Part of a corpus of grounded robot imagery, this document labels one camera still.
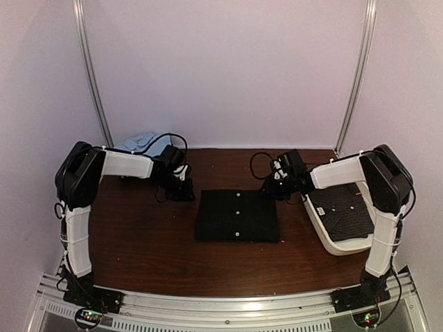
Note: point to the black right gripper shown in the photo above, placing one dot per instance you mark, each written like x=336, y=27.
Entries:
x=270, y=191

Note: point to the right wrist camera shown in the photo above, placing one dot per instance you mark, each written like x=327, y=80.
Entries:
x=289, y=163

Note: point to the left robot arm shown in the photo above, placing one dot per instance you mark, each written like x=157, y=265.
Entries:
x=78, y=179

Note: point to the aluminium frame post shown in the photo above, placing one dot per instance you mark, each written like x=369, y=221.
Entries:
x=80, y=21
x=369, y=23

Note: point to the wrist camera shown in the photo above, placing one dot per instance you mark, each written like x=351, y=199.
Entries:
x=289, y=163
x=174, y=161

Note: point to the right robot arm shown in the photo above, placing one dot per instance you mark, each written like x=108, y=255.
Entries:
x=388, y=183

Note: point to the aluminium frame post right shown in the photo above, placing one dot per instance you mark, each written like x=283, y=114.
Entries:
x=369, y=23

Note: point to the black long sleeve shirt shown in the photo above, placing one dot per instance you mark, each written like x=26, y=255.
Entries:
x=236, y=215

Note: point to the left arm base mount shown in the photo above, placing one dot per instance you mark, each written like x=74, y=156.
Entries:
x=82, y=291

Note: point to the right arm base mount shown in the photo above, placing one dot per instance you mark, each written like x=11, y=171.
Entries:
x=369, y=292

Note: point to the aluminium frame post left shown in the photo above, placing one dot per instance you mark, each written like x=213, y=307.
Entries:
x=80, y=21

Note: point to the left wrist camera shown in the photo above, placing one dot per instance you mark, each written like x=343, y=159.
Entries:
x=174, y=161

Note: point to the dark pinstriped folded shirt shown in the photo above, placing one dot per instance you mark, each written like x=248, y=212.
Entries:
x=343, y=212

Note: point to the light blue folded shirt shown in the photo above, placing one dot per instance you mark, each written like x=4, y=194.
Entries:
x=140, y=142

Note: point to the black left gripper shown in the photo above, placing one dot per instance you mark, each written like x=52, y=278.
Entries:
x=185, y=194

